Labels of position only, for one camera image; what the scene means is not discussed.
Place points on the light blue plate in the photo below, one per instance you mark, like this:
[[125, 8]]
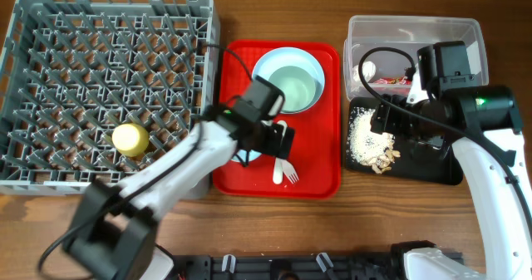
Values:
[[291, 56]]

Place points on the red snack wrapper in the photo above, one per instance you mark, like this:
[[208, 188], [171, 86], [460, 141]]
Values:
[[396, 81]]

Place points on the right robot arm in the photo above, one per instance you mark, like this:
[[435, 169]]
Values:
[[483, 127]]

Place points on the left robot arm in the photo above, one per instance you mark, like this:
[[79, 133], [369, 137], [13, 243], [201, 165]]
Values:
[[113, 232]]

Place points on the clear plastic bin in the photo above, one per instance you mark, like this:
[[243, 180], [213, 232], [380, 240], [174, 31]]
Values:
[[409, 34]]

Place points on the light green bowl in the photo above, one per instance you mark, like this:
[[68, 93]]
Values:
[[298, 86], [246, 156]]

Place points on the white plastic fork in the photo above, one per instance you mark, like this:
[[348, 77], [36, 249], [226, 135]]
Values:
[[289, 171]]

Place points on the food scraps rice and nuts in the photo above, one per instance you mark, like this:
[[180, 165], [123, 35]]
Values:
[[367, 148]]

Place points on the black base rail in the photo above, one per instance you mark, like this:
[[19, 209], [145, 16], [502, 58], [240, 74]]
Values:
[[356, 266]]

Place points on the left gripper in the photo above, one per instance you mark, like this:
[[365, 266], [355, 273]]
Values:
[[272, 146]]

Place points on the white napkin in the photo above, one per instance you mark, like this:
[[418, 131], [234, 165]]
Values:
[[369, 70]]

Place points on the red serving tray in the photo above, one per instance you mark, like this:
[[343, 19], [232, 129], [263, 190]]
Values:
[[316, 148]]

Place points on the yellow plastic cup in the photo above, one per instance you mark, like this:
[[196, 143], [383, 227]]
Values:
[[130, 139]]

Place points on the white plastic spoon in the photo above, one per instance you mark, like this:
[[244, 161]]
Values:
[[278, 165]]

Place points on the grey dishwasher rack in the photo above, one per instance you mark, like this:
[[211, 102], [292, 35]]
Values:
[[74, 70]]

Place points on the black tray bin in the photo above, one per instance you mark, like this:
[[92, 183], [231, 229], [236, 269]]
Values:
[[417, 161]]

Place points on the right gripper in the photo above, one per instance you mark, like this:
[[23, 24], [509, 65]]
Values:
[[386, 120]]

